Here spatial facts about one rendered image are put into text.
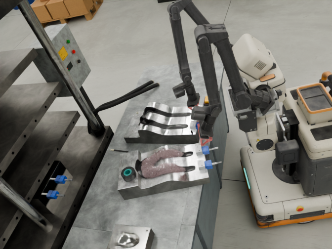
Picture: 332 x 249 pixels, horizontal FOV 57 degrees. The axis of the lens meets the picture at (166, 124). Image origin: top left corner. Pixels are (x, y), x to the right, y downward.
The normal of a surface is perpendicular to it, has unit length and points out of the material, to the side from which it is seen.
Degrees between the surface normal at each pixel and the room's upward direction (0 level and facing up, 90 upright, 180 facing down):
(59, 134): 0
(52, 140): 0
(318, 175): 90
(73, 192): 0
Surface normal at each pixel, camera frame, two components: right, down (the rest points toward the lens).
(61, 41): 0.94, -0.01
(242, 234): -0.25, -0.69
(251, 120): 0.04, 0.69
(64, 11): -0.17, 0.72
